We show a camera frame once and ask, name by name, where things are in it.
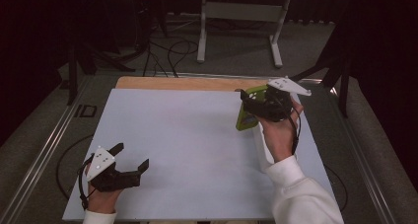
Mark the white table mat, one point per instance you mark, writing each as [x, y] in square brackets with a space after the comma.
[180, 145]

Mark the white plastic bin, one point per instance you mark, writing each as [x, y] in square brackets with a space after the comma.
[263, 151]

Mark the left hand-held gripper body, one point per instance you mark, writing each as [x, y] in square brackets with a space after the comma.
[100, 163]

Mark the phone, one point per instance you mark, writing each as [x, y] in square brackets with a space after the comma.
[246, 120]

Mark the person's left hand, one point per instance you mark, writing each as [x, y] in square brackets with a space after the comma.
[102, 201]

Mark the black stand legs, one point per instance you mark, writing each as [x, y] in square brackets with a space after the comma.
[73, 76]
[343, 92]

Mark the metal floor rail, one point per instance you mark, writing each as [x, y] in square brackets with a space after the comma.
[364, 164]
[42, 151]

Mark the person's right hand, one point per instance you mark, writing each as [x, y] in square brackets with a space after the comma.
[281, 138]

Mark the white metal stand frame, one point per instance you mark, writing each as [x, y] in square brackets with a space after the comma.
[243, 12]

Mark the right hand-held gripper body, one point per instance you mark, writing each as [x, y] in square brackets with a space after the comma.
[276, 107]

